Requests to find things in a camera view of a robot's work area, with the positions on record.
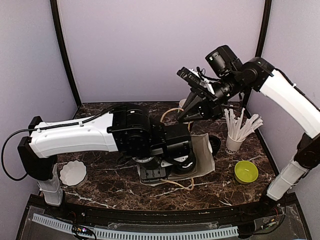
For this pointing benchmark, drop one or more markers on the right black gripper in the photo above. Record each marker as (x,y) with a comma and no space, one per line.
(208,100)

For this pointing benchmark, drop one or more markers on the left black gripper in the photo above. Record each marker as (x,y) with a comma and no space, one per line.
(148,176)

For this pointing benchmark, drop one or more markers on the cream paper bag with handles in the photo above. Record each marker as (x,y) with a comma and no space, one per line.
(205,164)

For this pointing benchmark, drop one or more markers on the black plastic cup lid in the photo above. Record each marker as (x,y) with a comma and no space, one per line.
(185,167)

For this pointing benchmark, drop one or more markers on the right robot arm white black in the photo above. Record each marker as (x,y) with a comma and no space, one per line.
(261,76)

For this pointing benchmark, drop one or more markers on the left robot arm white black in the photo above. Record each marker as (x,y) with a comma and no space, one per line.
(125,128)

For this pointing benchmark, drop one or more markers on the stack of paper cups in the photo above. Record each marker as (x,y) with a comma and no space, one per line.
(181,103)

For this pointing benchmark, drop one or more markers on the stack of black lids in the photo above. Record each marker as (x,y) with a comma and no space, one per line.
(215,143)

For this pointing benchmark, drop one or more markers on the bundle of wrapped straws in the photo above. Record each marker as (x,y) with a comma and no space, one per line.
(238,129)

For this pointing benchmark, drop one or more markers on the white cup holding straws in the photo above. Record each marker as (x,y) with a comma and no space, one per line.
(232,146)

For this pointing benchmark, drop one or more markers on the white scalloped bowl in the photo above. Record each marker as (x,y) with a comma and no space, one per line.
(73,174)

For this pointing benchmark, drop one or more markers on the green bowl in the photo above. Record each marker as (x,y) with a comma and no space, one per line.
(245,172)

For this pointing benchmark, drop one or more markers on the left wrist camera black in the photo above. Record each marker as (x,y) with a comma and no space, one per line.
(172,143)

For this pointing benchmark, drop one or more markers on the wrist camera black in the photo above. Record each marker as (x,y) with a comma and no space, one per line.
(221,58)
(172,143)

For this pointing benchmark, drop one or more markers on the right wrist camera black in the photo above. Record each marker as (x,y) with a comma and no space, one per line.
(221,58)

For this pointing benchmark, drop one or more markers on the right black frame post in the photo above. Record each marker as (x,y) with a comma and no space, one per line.
(260,43)

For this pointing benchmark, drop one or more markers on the black frame post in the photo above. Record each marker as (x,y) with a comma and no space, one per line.
(260,43)
(63,51)

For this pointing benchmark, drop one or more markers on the white cable duct strip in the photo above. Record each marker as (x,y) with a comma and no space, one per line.
(108,234)

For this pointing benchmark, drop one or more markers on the left black frame post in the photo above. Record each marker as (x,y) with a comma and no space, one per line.
(63,51)

